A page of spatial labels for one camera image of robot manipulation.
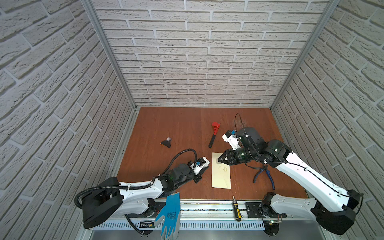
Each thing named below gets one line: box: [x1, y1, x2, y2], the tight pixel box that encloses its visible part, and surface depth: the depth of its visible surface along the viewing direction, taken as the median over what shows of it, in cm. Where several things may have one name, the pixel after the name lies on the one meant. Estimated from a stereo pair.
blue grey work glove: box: [154, 192, 181, 240], surface depth 72 cm
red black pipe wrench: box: [208, 122, 221, 148], surface depth 108 cm
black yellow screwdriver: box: [232, 195, 242, 222], surface depth 74 cm
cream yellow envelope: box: [211, 152, 231, 189], surface depth 87 cm
